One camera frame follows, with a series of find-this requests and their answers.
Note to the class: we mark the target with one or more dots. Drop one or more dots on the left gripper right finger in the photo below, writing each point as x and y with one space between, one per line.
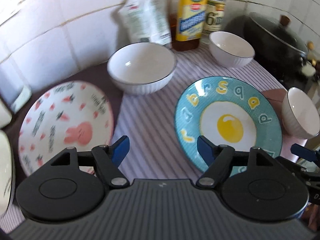
252 184

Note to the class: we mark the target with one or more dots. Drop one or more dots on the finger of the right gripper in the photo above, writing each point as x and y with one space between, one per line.
304 153

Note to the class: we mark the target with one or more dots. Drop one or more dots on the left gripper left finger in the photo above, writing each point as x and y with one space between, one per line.
73 184

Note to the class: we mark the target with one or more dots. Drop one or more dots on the white Morning Honey plate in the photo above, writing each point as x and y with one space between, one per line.
7 174

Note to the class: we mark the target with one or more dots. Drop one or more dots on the white plate pink rabbit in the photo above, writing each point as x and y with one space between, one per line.
75 113

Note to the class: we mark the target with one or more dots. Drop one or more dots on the blue fried egg plate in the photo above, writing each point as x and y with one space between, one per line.
226 111

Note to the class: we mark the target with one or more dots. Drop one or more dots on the large white ribbed bowl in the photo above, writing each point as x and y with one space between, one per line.
142 68

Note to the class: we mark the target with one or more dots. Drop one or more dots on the white ribbed bowl right edge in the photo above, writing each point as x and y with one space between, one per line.
299 115

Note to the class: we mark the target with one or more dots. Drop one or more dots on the purple striped cloth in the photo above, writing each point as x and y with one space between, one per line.
148 120

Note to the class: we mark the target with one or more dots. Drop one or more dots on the black wok with lid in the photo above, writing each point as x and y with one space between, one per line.
277 48

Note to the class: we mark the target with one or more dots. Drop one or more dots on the white ribbed bowl by bottles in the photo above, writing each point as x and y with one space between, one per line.
230 50

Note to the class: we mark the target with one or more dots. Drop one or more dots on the clear vinegar bottle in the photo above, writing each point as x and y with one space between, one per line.
214 14

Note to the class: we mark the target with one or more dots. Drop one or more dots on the white plastic seasoning bag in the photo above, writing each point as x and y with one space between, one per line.
146 21

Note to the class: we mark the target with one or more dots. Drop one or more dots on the yellow label oil bottle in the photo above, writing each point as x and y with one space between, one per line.
186 19

